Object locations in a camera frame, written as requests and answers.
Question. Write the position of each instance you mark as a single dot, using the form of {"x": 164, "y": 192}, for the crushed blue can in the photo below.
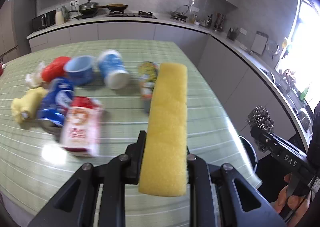
{"x": 55, "y": 104}

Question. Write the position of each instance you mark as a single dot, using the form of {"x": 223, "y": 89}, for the black gas stove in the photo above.
{"x": 139, "y": 14}

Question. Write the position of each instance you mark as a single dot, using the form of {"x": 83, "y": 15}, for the black utensil holder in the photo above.
{"x": 233, "y": 33}

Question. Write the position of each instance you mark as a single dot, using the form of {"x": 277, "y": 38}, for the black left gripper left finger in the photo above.
{"x": 95, "y": 191}

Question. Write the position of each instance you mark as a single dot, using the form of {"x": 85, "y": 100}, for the white kettle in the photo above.
{"x": 59, "y": 17}

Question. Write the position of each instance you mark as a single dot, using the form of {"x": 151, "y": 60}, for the black lidded wok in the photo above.
{"x": 88, "y": 8}

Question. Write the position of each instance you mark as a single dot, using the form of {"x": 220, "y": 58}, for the right hand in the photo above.
{"x": 301, "y": 204}

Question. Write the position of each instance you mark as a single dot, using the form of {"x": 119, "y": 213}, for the knife rack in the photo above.
{"x": 218, "y": 23}

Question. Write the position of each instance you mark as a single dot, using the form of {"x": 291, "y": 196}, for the black microwave oven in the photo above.
{"x": 43, "y": 21}

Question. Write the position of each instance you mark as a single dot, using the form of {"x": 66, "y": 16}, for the metal strainer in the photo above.
{"x": 272, "y": 47}

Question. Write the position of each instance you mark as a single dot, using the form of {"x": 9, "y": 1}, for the red white milk carton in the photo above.
{"x": 81, "y": 129}

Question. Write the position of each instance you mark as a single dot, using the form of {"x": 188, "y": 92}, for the frying pan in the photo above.
{"x": 115, "y": 7}

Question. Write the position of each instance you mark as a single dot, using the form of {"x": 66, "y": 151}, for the yellow sponge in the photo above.
{"x": 164, "y": 165}

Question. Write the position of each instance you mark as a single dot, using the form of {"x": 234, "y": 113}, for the red plastic bag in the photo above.
{"x": 55, "y": 69}

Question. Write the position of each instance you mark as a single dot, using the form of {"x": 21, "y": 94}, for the white cutting board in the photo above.
{"x": 259, "y": 42}

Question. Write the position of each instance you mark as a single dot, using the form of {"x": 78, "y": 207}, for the blue white paper cup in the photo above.
{"x": 112, "y": 69}

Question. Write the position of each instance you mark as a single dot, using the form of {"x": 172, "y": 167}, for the blue plastic bowl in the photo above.
{"x": 80, "y": 70}

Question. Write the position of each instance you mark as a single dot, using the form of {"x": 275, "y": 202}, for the black trash bin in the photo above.
{"x": 250, "y": 152}

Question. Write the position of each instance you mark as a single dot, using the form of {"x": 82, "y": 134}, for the white plastic bag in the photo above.
{"x": 34, "y": 80}

